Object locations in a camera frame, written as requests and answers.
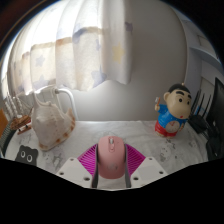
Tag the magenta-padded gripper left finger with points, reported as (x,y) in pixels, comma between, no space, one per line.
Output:
(87,160)

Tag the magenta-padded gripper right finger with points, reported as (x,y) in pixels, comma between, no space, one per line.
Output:
(135,159)

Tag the pink computer mouse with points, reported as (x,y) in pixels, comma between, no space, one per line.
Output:
(111,156)

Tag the dark cat-shaped mouse pad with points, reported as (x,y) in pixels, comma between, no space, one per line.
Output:
(27,155)

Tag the white printed tablecloth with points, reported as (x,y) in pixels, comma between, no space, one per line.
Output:
(143,140)

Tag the large white conch shell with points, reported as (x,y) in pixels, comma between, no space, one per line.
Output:
(51,126)

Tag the cartoon boy figurine clock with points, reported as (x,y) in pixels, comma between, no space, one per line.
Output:
(173,113)

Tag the black router with antennas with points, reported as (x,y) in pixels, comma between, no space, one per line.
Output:
(200,121)

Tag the wooden model sailing ship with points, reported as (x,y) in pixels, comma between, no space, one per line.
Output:
(20,123)

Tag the black box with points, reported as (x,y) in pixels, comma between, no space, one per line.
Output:
(216,146)

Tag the orange wooden chair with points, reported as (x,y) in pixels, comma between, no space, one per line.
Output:
(2,123)

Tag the white star-print curtain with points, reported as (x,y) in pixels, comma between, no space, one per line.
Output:
(73,46)

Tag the white metal frame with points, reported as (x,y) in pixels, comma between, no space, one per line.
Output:
(72,100)

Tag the white wall shelf unit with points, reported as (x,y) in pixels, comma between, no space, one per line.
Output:
(203,50)

